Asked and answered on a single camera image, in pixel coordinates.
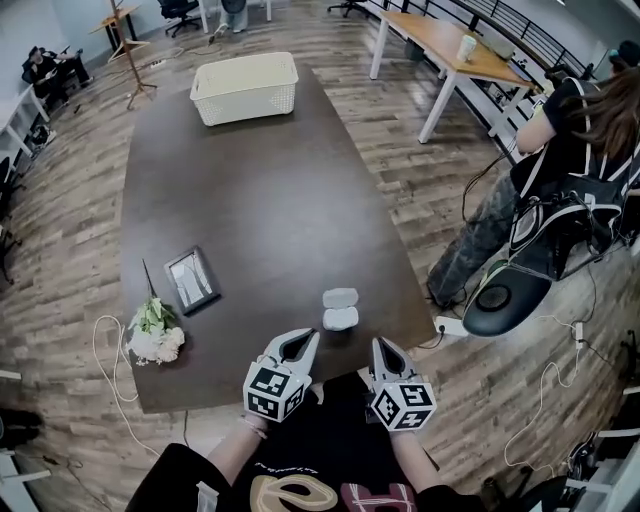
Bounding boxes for person's left forearm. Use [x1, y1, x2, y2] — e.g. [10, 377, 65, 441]
[206, 413, 272, 482]

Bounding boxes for white side desk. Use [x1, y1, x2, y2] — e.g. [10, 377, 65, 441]
[0, 83, 52, 157]

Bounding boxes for black metal railing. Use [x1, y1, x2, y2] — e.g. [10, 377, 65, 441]
[439, 0, 601, 81]

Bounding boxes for black office chair seat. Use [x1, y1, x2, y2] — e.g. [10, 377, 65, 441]
[461, 263, 554, 338]

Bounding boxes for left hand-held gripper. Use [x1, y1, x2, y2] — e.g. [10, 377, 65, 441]
[242, 327, 322, 424]

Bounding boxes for dark picture frame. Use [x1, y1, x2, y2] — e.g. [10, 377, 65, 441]
[163, 244, 223, 317]

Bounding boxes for black wheeled office chair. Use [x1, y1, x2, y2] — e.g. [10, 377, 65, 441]
[157, 0, 202, 39]

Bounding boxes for wooden desk with white legs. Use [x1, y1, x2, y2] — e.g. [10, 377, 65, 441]
[368, 10, 540, 145]

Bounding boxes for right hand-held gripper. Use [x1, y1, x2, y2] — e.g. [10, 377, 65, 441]
[368, 336, 438, 432]

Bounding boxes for person's right forearm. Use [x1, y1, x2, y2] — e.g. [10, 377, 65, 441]
[389, 425, 442, 490]

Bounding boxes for person's black printed shirt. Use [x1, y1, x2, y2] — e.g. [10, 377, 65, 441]
[126, 372, 484, 512]

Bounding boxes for white power strip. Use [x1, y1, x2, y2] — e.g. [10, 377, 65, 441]
[433, 315, 471, 338]

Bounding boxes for artificial white flower bouquet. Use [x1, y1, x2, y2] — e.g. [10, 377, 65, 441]
[124, 258, 187, 368]

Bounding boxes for wooden coat stand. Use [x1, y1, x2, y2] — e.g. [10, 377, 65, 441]
[88, 0, 159, 112]

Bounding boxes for white floor cable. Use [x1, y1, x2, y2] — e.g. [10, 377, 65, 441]
[91, 314, 162, 459]
[502, 313, 587, 477]

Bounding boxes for white cotton swab container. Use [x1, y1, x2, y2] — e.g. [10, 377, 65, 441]
[322, 306, 360, 332]

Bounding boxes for white container lid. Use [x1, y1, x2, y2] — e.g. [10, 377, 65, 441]
[321, 288, 359, 309]

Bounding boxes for wrist bracelet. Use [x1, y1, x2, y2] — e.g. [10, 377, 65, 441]
[238, 413, 271, 441]

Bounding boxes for white perforated plastic basket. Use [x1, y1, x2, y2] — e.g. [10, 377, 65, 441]
[189, 51, 300, 128]

